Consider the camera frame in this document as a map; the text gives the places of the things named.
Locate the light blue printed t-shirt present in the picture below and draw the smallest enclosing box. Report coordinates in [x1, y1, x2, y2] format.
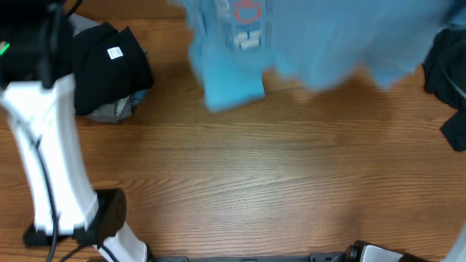
[179, 0, 465, 112]

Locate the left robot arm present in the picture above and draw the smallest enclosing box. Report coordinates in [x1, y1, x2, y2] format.
[1, 1, 153, 262]

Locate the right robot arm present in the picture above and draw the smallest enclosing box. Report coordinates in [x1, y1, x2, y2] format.
[341, 226, 466, 262]

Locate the folded blue garment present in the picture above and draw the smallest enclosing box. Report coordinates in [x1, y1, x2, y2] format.
[130, 90, 147, 107]

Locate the folded grey garment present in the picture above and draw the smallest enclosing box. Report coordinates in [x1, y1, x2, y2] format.
[70, 15, 147, 123]

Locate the folded black garment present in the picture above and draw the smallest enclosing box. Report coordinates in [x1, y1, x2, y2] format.
[71, 22, 154, 116]

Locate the dark garment at right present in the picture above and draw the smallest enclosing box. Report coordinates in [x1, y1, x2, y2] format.
[422, 29, 465, 151]

